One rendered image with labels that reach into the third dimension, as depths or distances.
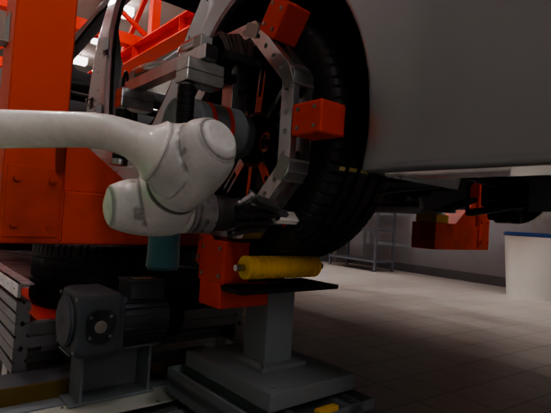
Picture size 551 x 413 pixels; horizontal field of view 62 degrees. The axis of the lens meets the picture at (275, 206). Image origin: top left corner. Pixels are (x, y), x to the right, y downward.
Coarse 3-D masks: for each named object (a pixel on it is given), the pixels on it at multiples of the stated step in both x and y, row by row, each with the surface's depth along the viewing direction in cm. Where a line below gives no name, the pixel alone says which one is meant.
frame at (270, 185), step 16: (240, 32) 117; (256, 32) 111; (256, 48) 121; (272, 48) 106; (288, 48) 109; (272, 64) 106; (288, 64) 101; (288, 80) 101; (304, 80) 102; (208, 96) 138; (288, 96) 101; (304, 96) 103; (288, 112) 101; (288, 128) 100; (288, 144) 100; (304, 144) 102; (288, 160) 99; (304, 160) 102; (272, 176) 103; (288, 176) 101; (304, 176) 103; (272, 192) 103; (288, 192) 105
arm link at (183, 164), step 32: (0, 128) 67; (32, 128) 67; (64, 128) 67; (96, 128) 67; (128, 128) 68; (160, 128) 70; (192, 128) 68; (224, 128) 71; (160, 160) 69; (192, 160) 68; (224, 160) 69; (160, 192) 73; (192, 192) 72
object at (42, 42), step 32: (32, 0) 129; (64, 0) 135; (32, 32) 129; (64, 32) 135; (32, 64) 129; (64, 64) 135; (0, 96) 137; (32, 96) 130; (64, 96) 135; (0, 160) 129; (32, 160) 130; (64, 160) 135; (0, 192) 126; (32, 192) 130; (0, 224) 125; (32, 224) 130
